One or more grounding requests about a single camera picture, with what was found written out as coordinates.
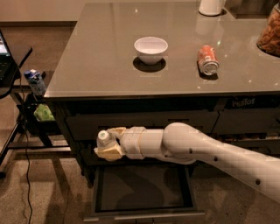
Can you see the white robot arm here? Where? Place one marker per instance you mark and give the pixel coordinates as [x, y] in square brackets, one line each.
[181, 143]

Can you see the dark middle left drawer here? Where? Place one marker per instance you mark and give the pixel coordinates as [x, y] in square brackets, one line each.
[87, 156]

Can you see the dark cabinet with grey counter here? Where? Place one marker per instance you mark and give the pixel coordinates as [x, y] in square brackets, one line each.
[99, 71]

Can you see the orange soda can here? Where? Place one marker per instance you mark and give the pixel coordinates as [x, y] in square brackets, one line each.
[207, 60]

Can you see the green snack bag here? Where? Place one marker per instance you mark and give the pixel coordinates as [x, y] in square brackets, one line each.
[43, 113]

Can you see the open bottom drawer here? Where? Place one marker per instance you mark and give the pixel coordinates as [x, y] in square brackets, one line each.
[143, 194]

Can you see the white paper towel roll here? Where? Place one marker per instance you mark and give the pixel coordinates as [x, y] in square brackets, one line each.
[211, 7]

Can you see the dark drawer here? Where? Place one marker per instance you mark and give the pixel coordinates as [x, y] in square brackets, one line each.
[256, 151]
[249, 120]
[87, 156]
[86, 127]

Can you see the white ceramic bowl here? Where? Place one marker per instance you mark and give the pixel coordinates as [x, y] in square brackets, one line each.
[150, 50]

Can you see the clear plastic water bottle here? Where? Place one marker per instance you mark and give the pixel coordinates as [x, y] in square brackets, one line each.
[105, 139]

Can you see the dark middle right drawer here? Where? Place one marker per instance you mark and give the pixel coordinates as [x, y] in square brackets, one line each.
[256, 151]

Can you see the black laptop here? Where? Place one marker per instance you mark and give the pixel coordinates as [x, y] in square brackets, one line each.
[6, 61]

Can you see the glass jar of snacks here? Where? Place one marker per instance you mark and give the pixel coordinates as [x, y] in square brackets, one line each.
[269, 40]

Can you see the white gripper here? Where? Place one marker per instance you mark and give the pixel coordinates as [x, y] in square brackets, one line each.
[131, 142]

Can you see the dark top right drawer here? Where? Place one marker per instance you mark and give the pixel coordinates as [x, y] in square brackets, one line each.
[249, 120]

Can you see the dark top left drawer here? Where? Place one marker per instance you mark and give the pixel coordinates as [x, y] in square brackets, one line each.
[86, 127]

